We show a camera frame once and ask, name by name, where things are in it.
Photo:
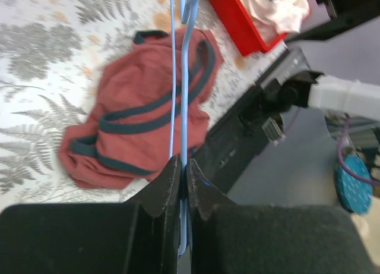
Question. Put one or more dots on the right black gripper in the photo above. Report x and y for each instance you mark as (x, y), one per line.
(338, 25)

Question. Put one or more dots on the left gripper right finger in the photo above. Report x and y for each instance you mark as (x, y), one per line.
(226, 237)

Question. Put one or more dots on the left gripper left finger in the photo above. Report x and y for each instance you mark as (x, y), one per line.
(140, 235)

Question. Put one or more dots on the red tank top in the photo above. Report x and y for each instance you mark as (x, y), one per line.
(136, 121)

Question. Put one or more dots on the light blue wire hanger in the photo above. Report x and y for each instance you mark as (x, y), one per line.
(188, 16)

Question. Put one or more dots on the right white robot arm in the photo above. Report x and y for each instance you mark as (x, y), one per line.
(317, 90)

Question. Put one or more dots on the white cloth in bin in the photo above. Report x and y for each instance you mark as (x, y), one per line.
(274, 17)

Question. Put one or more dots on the red plastic bin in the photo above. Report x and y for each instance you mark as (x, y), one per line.
(241, 28)

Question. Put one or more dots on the floral table mat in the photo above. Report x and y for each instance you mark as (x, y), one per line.
(52, 56)

